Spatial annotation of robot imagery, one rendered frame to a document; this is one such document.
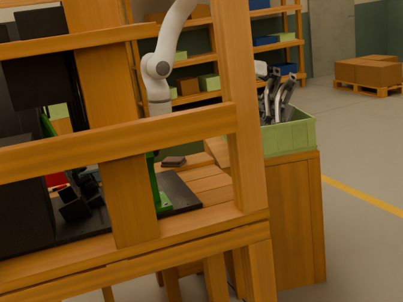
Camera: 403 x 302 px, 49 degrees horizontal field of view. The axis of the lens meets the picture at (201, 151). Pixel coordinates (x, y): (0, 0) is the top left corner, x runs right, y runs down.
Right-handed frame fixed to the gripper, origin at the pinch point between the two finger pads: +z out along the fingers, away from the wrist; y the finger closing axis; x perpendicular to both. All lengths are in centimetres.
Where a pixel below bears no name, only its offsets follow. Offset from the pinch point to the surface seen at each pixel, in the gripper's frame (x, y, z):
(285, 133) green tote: -1.7, -39.6, 4.0
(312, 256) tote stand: 42, -87, 38
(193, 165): -2, -67, -43
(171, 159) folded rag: 0, -65, -53
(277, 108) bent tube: -1.3, -24.1, 0.4
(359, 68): 260, 289, 271
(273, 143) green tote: 2.7, -43.8, -1.1
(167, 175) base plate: -6, -76, -56
